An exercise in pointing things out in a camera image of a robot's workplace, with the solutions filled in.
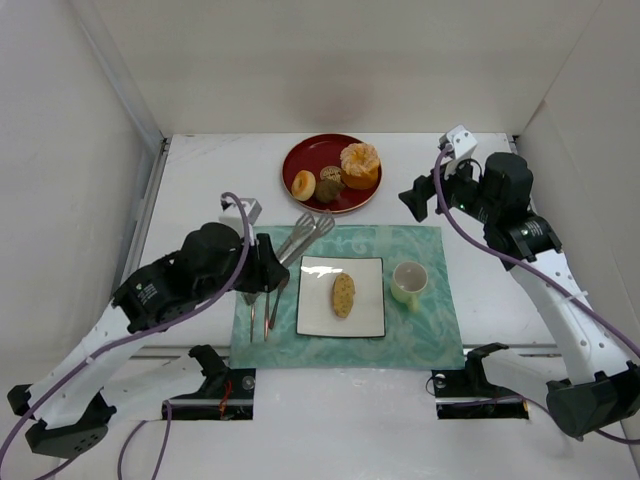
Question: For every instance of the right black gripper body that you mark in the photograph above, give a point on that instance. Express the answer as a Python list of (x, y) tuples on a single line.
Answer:
[(432, 189)]

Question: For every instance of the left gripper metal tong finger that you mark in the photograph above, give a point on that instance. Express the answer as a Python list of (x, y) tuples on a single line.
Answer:
[(324, 223), (304, 225)]

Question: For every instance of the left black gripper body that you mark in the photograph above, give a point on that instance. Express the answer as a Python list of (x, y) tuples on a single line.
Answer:
[(270, 270)]

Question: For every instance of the oval seeded bread slice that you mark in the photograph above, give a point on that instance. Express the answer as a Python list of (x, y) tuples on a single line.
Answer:
[(343, 293)]

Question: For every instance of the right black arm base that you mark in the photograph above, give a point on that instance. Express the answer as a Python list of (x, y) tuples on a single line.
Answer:
[(467, 394)]

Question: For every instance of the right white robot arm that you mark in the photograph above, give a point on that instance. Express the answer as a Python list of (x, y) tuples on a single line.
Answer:
[(602, 386)]

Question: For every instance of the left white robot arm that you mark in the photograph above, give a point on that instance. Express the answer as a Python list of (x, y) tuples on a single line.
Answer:
[(71, 410)]

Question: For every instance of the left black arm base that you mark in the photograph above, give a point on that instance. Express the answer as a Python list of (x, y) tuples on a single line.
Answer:
[(226, 394)]

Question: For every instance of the brown chocolate muffin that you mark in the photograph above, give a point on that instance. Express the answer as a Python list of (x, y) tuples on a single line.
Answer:
[(328, 190)]

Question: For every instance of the small glazed donut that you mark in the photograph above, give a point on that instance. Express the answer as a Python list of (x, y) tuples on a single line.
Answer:
[(303, 185)]

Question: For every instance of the small brown patterned pastry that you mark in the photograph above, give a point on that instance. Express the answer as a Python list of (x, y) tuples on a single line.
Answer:
[(332, 173)]

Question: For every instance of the metal fork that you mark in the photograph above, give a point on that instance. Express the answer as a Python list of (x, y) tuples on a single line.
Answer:
[(250, 301)]

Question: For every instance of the metal spoon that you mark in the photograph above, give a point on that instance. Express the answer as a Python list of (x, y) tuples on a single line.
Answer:
[(281, 287)]

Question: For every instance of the orange bundt cake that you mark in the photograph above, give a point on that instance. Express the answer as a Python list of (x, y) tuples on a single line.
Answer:
[(360, 164)]

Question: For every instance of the metal knife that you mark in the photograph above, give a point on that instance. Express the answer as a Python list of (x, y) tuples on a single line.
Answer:
[(266, 317)]

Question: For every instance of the white square plate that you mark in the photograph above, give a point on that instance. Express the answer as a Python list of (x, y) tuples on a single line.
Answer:
[(316, 312)]

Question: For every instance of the teal patterned placemat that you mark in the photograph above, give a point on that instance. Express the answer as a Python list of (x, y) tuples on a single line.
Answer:
[(427, 340)]

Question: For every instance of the pale yellow cup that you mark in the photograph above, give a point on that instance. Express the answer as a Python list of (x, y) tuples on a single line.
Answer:
[(409, 281)]

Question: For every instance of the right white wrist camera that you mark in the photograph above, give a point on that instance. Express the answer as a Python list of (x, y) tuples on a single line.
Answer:
[(459, 143)]

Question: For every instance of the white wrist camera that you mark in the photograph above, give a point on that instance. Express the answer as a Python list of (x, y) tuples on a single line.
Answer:
[(459, 143), (240, 210)]

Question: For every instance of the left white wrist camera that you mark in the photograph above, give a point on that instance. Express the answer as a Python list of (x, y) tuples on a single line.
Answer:
[(240, 210)]

